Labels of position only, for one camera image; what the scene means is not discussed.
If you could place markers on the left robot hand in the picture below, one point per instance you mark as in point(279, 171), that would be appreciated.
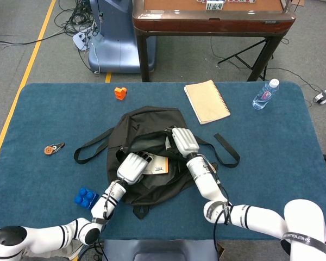
point(131, 168)

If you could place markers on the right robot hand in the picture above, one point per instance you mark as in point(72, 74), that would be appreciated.
point(184, 141)

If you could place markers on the black backpack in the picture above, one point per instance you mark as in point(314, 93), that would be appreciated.
point(149, 190)

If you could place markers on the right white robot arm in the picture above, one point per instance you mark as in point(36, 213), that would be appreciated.
point(260, 220)

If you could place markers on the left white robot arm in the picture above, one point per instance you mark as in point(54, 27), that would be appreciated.
point(43, 239)

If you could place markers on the beige spiral notebook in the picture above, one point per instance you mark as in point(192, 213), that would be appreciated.
point(206, 102)

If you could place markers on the blue building block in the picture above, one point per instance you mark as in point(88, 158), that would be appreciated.
point(84, 197)

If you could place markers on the orange plastic block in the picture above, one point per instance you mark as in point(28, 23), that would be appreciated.
point(120, 93)

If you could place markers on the orange correction tape dispenser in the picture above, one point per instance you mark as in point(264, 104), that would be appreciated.
point(50, 149)

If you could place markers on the grey robot torso base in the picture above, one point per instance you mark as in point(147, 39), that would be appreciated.
point(160, 250)

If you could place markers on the clear plastic water bottle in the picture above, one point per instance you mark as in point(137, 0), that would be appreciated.
point(263, 96)

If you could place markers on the blue felt table cloth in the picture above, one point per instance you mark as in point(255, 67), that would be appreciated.
point(274, 163)

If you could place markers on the grey fabric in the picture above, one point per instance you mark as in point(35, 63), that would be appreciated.
point(73, 248)

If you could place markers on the brown mahjong table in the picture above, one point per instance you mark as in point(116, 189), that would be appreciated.
point(212, 23)

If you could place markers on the blue-grey machine base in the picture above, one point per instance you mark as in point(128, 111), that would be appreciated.
point(114, 40)

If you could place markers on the green mahjong tiles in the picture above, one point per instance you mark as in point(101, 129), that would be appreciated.
point(214, 5)

